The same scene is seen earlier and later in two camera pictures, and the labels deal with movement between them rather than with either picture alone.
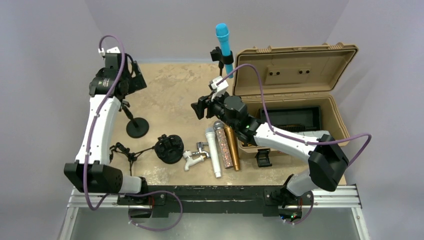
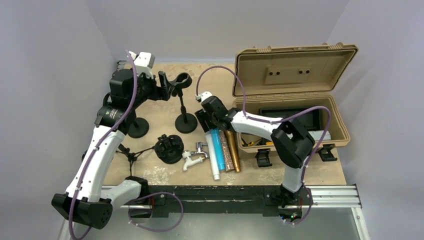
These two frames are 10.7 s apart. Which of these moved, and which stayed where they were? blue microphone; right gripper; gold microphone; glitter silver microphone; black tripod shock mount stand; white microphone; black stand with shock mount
Moved: right gripper; blue microphone
Stayed: glitter silver microphone; black stand with shock mount; gold microphone; black tripod shock mount stand; white microphone
